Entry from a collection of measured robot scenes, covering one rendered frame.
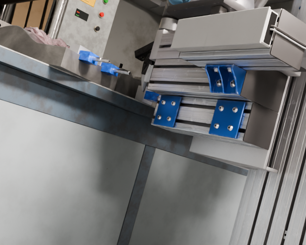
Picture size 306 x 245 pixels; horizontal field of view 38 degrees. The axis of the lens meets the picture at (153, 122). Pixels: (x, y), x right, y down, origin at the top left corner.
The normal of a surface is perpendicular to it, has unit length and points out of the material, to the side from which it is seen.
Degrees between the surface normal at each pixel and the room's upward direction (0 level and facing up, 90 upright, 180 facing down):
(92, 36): 90
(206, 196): 90
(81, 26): 90
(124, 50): 90
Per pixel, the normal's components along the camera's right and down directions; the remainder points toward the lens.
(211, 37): -0.77, -0.27
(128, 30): 0.57, 0.10
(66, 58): 0.84, 0.20
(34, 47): -0.47, -0.21
